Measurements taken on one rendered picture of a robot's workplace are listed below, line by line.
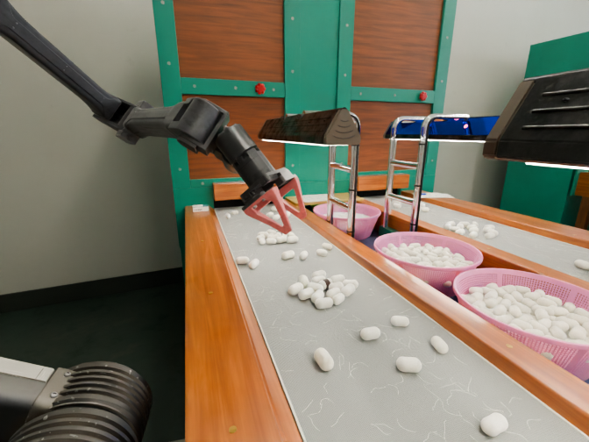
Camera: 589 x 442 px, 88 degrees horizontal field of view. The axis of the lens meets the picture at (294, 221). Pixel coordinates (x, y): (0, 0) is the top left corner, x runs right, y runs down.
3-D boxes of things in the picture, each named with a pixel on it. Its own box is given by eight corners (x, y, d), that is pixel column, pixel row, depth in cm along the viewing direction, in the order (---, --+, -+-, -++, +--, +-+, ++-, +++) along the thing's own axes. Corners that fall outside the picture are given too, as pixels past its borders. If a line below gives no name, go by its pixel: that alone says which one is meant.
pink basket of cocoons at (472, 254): (448, 318, 66) (455, 279, 64) (352, 276, 86) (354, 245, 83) (493, 281, 83) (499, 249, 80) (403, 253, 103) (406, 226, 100)
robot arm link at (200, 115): (109, 132, 79) (133, 99, 81) (131, 146, 83) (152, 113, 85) (175, 138, 49) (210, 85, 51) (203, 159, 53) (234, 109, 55)
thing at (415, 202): (412, 253, 103) (428, 112, 90) (378, 235, 121) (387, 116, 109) (456, 246, 109) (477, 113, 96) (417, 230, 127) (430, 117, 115)
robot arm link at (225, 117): (173, 136, 51) (200, 95, 53) (185, 156, 63) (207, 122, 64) (237, 172, 53) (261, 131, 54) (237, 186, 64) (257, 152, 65)
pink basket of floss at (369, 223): (368, 248, 107) (371, 222, 104) (301, 236, 119) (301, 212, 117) (386, 228, 130) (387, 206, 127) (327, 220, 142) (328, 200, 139)
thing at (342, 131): (325, 145, 61) (326, 106, 59) (258, 139, 117) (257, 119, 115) (361, 145, 63) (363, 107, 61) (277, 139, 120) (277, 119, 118)
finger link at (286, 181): (283, 234, 57) (252, 194, 56) (294, 224, 63) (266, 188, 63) (311, 214, 54) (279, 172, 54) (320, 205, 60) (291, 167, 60)
